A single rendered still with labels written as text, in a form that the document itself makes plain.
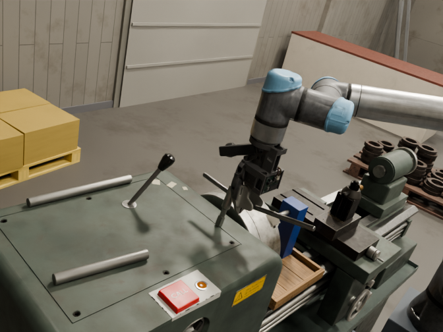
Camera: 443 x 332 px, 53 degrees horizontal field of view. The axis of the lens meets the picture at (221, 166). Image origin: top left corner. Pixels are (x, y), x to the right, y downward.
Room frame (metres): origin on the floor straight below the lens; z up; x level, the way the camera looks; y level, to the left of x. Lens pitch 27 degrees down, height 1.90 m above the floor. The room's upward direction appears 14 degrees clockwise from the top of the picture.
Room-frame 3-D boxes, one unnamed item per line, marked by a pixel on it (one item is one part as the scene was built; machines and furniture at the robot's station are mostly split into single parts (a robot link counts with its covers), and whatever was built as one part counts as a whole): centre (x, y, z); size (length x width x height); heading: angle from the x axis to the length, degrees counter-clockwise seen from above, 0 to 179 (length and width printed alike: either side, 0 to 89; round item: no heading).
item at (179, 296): (0.67, 0.02, 1.26); 0.06 x 0.06 x 0.02; 52
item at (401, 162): (2.10, -0.83, 1.01); 0.30 x 0.20 x 0.29; 142
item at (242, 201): (0.91, -0.07, 1.36); 0.06 x 0.03 x 0.09; 52
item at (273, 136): (0.93, -0.08, 1.55); 0.08 x 0.08 x 0.05
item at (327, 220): (1.57, -0.51, 1.00); 0.20 x 0.10 x 0.05; 142
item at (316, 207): (1.63, -0.48, 0.95); 0.43 x 0.18 x 0.04; 52
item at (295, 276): (1.35, -0.24, 0.88); 0.36 x 0.30 x 0.04; 52
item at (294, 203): (1.43, -0.30, 1.00); 0.08 x 0.06 x 0.23; 52
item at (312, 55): (6.89, -1.80, 0.42); 2.48 x 0.82 x 0.84; 57
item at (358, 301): (1.52, -0.67, 0.73); 0.27 x 0.12 x 0.27; 142
